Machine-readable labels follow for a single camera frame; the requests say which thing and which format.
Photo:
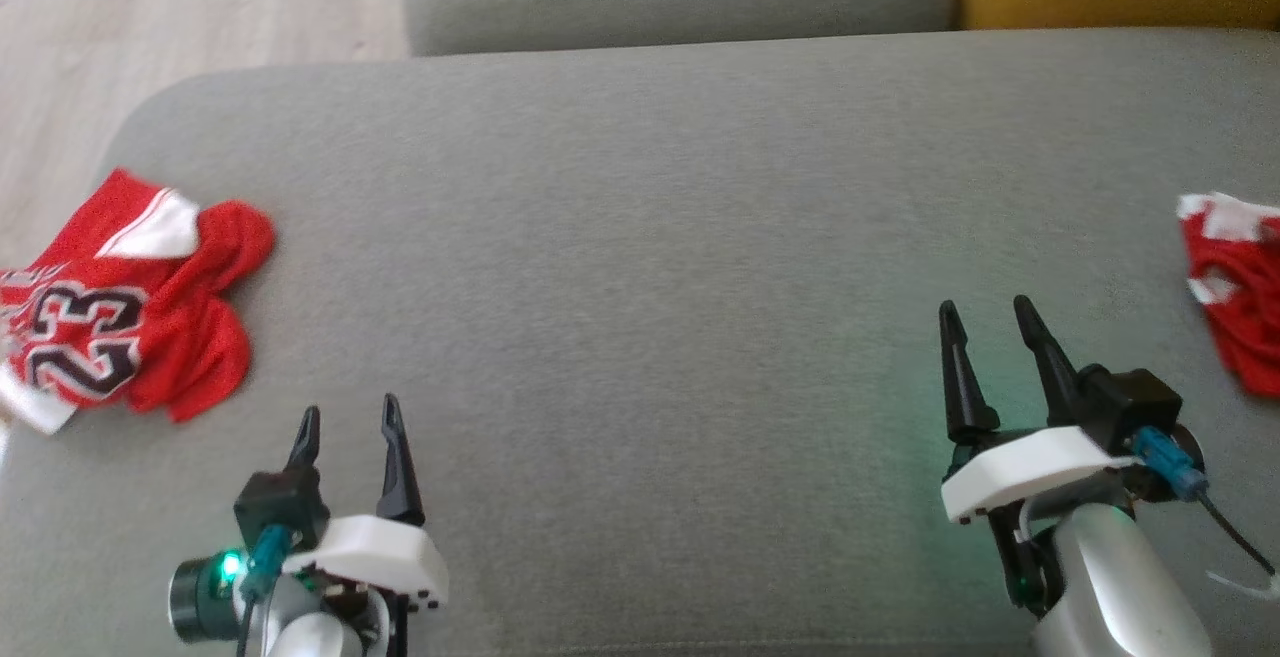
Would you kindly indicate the black left wrist motor cylinder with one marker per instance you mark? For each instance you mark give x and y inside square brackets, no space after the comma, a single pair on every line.
[200,597]

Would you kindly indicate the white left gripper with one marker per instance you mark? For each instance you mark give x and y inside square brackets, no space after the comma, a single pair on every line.
[380,552]

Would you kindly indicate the small white tape strip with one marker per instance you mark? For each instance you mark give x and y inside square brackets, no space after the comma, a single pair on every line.
[1245,585]

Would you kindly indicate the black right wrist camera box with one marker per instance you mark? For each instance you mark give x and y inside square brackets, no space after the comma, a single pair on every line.
[1130,402]

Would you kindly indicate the grey fabric sofa seat cushion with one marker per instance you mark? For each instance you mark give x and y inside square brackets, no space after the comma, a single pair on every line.
[640,287]

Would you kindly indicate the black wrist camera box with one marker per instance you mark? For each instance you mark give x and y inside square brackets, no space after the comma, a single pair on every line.
[280,507]
[1130,402]

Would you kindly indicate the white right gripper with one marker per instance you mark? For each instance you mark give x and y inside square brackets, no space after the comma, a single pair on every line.
[1030,467]

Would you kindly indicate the crumpled red white garment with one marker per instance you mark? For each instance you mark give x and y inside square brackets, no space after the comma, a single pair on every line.
[1240,297]

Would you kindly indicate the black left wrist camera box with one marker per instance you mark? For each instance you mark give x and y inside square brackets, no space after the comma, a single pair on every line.
[280,507]

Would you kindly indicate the red basketball jersey number 23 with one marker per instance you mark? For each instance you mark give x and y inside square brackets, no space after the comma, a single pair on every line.
[110,317]

